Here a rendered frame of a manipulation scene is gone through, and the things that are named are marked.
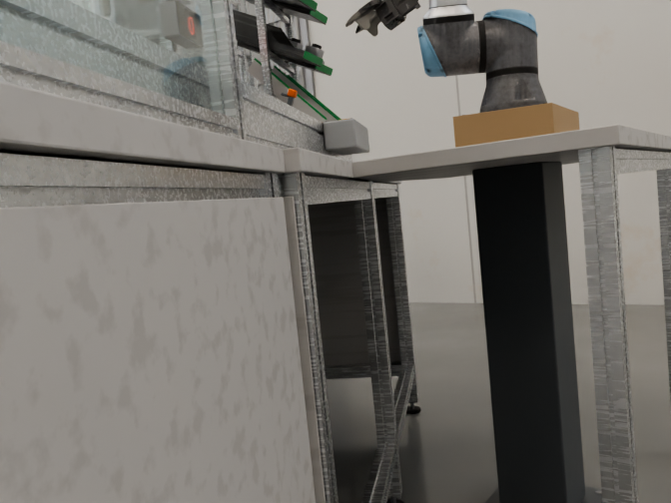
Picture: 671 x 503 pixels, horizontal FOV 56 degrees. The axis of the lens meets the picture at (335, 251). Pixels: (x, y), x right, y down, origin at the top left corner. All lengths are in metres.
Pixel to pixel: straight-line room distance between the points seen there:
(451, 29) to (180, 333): 1.14
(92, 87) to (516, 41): 1.16
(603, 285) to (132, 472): 0.80
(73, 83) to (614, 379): 0.89
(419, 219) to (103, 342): 4.20
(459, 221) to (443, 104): 0.81
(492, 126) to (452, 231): 3.05
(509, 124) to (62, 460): 1.19
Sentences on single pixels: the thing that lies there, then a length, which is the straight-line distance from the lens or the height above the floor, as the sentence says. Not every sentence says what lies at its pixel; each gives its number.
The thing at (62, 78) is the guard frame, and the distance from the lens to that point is 0.43.
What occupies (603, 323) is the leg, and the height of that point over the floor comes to 0.56.
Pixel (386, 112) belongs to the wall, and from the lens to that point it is 4.66.
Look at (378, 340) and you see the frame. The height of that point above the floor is 0.44.
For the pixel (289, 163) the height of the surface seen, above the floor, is 0.84.
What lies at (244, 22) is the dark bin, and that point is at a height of 1.32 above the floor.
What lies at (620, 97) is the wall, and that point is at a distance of 4.12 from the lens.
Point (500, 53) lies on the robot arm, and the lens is 1.50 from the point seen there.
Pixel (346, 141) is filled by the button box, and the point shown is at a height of 0.91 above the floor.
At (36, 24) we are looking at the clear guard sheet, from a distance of 0.45.
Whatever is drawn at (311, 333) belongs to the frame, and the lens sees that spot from 0.82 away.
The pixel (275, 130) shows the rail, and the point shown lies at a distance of 0.99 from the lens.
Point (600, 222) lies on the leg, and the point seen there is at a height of 0.72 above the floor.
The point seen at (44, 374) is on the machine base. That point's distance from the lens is 0.35.
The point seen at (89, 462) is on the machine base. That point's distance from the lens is 0.38.
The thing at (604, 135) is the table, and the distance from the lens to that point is 1.02.
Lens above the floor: 0.79
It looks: 4 degrees down
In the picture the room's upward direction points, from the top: 6 degrees counter-clockwise
